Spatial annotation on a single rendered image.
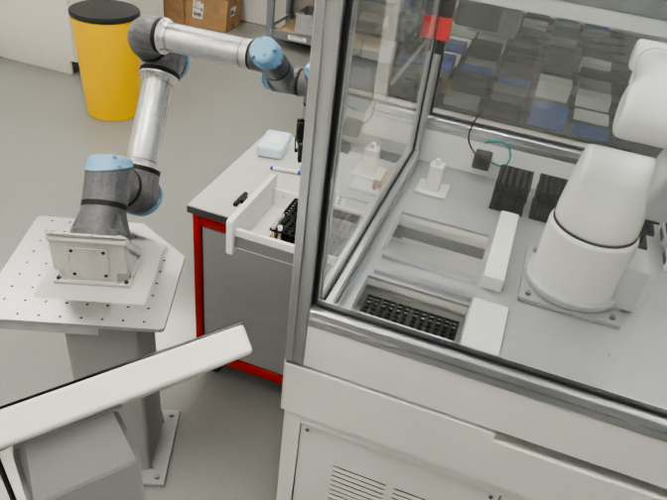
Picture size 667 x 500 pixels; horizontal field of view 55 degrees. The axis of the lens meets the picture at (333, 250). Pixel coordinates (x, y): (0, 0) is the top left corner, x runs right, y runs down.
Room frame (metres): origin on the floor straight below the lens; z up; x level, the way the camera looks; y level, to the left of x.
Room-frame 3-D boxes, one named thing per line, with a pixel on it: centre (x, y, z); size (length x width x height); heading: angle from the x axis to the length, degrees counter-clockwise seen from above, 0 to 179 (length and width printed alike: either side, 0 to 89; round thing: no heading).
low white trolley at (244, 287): (1.90, 0.11, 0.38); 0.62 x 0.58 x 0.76; 164
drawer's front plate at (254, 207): (1.51, 0.24, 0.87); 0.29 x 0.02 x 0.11; 164
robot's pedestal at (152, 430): (1.32, 0.60, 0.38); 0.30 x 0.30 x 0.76; 5
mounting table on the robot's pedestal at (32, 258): (1.32, 0.63, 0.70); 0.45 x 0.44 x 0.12; 95
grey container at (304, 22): (5.56, 0.34, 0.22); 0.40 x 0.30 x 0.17; 75
